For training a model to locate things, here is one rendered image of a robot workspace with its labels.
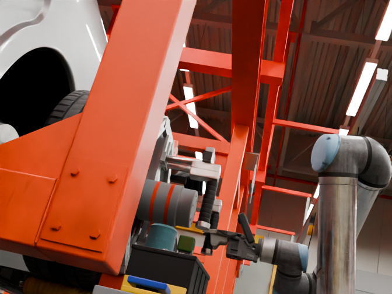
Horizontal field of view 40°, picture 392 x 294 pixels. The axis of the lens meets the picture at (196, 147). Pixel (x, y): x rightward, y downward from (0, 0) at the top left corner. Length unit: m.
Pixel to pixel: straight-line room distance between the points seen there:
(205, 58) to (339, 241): 4.14
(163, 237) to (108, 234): 0.45
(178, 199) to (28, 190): 0.62
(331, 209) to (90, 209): 0.73
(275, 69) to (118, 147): 4.33
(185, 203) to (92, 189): 0.58
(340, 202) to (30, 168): 0.86
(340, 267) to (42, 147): 0.89
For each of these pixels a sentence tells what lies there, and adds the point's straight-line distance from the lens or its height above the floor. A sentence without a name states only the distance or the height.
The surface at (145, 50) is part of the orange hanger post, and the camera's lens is 1.37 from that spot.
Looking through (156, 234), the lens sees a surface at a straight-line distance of 1.62.
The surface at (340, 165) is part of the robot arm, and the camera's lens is 1.61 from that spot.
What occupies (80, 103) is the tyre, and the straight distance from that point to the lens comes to 1.70.
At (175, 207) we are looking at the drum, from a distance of 1.74.
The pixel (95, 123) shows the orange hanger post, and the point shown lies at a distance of 1.29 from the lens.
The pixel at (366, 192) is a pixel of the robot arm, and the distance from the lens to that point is 1.75.
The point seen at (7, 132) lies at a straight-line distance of 2.01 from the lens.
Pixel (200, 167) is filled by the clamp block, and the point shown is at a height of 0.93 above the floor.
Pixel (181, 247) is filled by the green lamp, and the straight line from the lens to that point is 1.35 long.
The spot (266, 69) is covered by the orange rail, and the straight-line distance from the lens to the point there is 5.49.
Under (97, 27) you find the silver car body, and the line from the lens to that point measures 2.39.
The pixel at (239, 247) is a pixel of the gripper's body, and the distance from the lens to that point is 1.90.
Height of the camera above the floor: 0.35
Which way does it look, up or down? 23 degrees up
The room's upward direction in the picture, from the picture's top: 14 degrees clockwise
